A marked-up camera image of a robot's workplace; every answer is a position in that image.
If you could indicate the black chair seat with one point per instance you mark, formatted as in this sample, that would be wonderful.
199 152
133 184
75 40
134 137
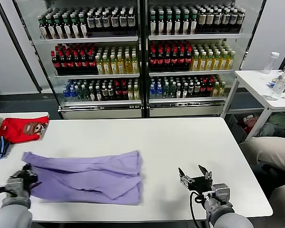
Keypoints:
268 177

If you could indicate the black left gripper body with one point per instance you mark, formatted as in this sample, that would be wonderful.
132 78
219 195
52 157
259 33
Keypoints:
29 179

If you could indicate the red cloth heap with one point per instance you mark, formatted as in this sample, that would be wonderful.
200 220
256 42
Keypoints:
250 123

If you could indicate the blue label water bottle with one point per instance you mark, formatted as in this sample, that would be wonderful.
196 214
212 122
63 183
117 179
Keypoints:
66 93
159 91
152 91
73 93

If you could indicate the green clothes pile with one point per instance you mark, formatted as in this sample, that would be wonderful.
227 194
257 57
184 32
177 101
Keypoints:
282 123

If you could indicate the small blue item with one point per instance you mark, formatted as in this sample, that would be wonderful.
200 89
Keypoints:
271 82

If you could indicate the dark plastic crate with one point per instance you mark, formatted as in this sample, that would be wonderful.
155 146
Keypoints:
235 129

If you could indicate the dark bottle beige label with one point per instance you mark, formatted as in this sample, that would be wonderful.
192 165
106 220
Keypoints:
209 20
201 20

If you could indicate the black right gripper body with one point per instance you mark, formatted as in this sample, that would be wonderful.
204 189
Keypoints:
200 183

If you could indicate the glass beverage display cooler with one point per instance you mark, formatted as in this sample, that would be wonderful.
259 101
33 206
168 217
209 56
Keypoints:
102 113
185 111

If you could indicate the clear bottle white cap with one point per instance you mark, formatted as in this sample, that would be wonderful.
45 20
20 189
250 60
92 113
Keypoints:
270 64

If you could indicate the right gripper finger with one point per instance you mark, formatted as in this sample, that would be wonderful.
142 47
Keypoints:
207 175
185 181

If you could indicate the purple t-shirt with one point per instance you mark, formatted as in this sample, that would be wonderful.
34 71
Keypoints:
85 175

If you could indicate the red cartoon print t-shirt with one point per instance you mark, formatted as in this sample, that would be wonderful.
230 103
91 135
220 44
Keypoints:
14 131

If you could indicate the white side table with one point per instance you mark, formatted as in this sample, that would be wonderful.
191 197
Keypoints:
256 80

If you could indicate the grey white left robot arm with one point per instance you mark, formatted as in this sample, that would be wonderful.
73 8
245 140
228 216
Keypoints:
12 216

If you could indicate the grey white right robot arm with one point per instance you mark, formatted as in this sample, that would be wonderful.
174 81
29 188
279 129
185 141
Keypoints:
228 218

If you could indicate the white metal cooler shelf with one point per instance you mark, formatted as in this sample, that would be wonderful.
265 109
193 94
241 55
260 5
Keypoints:
192 73
97 76
90 39
187 99
102 102
194 36

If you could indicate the green cap dark tea bottle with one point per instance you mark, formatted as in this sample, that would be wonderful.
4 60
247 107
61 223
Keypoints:
177 25
193 25
44 28
152 25
59 28
83 27
185 91
75 27
169 25
161 25
185 25
51 28
92 93
98 93
67 28
178 91

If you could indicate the small white table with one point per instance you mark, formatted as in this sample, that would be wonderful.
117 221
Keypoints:
21 115

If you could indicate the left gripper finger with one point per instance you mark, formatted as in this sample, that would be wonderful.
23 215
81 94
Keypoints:
31 171
25 168

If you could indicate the red cap cola bottle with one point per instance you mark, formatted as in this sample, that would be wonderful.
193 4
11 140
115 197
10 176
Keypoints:
69 63
152 59
117 92
55 63
84 63
159 59
166 59
209 88
181 59
188 59
92 63
62 63
173 59
77 63
203 88
124 92

